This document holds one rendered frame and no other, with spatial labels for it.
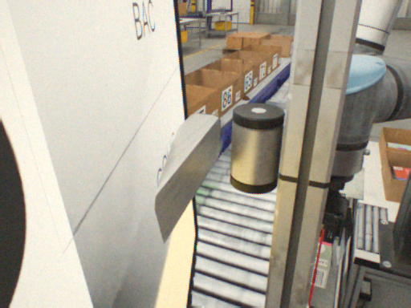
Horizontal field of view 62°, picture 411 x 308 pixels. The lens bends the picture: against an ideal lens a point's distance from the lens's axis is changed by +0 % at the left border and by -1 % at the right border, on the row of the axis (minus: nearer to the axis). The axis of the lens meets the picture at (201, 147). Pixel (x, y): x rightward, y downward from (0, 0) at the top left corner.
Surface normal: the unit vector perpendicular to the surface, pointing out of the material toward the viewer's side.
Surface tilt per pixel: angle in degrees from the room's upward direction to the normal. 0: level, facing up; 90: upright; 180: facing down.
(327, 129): 90
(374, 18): 80
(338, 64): 90
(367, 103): 90
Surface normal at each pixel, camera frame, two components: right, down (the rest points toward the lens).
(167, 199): 0.95, 0.13
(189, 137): 0.00, -0.91
